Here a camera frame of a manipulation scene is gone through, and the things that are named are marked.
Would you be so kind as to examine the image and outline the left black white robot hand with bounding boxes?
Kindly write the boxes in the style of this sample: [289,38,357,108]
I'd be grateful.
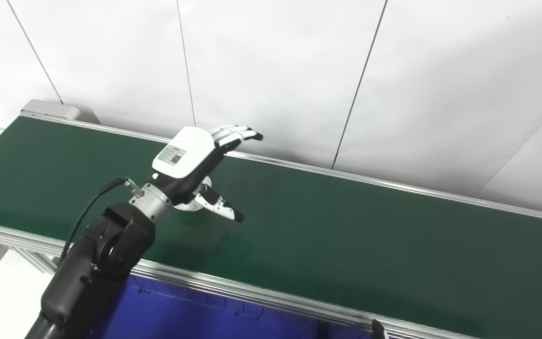
[151,124,264,223]

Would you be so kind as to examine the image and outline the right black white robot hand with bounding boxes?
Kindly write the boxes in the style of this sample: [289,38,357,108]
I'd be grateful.
[371,319,390,339]

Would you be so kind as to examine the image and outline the green conveyor belt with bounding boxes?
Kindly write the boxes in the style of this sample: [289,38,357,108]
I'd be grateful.
[0,111,542,339]
[0,117,542,339]

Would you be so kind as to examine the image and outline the grey conveyor motor housing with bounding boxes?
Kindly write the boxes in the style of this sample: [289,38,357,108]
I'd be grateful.
[21,99,83,121]

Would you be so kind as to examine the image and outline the blue plastic bin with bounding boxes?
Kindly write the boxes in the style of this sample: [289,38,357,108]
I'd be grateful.
[88,274,375,339]

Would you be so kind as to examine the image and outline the aluminium conveyor support leg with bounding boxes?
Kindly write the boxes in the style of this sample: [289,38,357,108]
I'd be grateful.
[10,242,62,274]

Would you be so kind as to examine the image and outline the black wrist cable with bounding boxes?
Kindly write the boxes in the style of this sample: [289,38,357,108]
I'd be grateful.
[59,177,142,264]

